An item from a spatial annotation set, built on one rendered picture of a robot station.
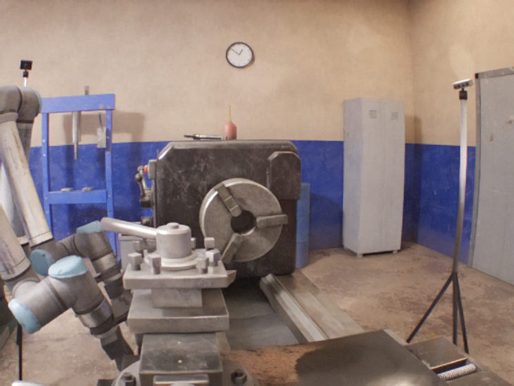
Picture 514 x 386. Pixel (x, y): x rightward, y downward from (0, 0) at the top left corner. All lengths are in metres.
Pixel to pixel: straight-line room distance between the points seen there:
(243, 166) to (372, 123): 3.43
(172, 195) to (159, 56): 3.50
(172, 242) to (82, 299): 0.36
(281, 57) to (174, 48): 1.28
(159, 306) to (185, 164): 0.81
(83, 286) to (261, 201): 0.62
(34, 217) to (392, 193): 4.23
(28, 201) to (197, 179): 0.60
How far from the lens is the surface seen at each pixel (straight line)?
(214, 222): 1.26
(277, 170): 1.43
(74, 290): 0.95
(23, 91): 1.52
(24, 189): 1.35
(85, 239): 1.38
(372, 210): 4.85
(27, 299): 0.96
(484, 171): 4.55
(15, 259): 1.05
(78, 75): 4.92
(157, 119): 4.74
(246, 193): 1.26
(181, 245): 0.68
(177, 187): 1.44
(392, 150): 4.92
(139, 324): 0.67
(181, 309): 0.69
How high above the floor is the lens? 1.34
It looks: 7 degrees down
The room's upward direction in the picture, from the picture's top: straight up
